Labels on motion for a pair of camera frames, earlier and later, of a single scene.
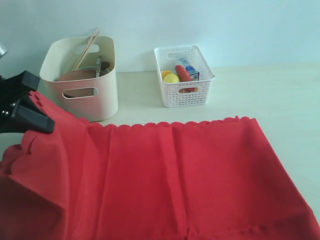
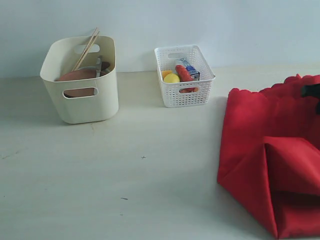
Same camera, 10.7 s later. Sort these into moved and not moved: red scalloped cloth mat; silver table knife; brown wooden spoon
Moved: red scalloped cloth mat
Not moved: silver table knife; brown wooden spoon
